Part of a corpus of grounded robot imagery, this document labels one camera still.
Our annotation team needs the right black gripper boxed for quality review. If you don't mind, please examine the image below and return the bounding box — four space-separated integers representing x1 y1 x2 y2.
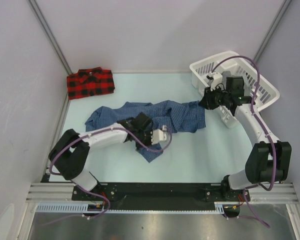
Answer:
198 84 231 110

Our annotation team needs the blue checked shirt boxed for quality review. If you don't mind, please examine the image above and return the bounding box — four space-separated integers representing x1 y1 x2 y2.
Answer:
85 100 206 163

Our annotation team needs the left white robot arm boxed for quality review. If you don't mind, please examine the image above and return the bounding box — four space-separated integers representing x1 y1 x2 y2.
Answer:
48 112 153 200

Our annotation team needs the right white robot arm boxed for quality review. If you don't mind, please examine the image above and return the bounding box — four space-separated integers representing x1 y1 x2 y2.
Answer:
199 73 292 201

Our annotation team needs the white plastic basket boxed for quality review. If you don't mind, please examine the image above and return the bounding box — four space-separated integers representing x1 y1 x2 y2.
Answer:
189 50 281 129

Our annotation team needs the red black plaid shirt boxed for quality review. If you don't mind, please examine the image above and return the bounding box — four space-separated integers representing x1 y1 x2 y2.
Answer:
66 67 115 100

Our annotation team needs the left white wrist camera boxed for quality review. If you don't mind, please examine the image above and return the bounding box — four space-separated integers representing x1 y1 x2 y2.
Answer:
150 125 170 145

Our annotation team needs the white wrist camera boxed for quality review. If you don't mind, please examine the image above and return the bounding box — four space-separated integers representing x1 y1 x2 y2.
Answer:
206 71 223 91
150 125 170 145

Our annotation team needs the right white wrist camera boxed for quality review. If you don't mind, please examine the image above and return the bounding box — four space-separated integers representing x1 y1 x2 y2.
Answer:
206 71 223 91

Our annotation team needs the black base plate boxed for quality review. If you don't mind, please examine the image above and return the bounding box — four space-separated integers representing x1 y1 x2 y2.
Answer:
71 181 251 212

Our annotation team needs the white slotted cable duct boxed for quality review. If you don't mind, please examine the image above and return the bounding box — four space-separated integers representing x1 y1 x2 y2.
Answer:
36 203 225 214

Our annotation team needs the aluminium rail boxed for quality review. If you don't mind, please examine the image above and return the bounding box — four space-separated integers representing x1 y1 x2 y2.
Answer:
26 182 299 204

